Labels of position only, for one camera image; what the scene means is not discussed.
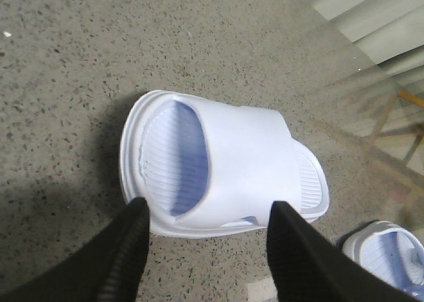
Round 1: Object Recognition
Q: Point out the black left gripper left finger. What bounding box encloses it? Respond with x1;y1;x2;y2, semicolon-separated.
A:
1;197;150;301

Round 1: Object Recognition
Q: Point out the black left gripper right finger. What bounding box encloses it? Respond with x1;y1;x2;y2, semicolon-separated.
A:
266;201;414;301

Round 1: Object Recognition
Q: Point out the light blue slipper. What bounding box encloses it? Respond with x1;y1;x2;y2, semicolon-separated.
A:
119;90;329;238
341;220;423;301

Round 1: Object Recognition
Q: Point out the wooden easel stand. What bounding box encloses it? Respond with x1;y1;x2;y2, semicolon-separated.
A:
374;91;423;175

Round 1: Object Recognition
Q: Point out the beige curtain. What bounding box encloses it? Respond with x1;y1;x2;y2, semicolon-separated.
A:
305;0;423;76

